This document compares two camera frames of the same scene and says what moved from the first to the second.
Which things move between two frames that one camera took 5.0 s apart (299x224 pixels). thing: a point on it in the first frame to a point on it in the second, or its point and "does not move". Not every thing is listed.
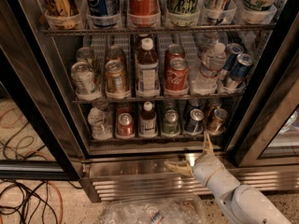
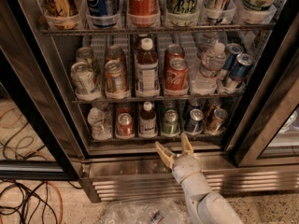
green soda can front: (171, 125) does not move
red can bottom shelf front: (125, 126) does not move
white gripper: (206, 169) to (186, 168)
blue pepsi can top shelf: (103, 5) does not move
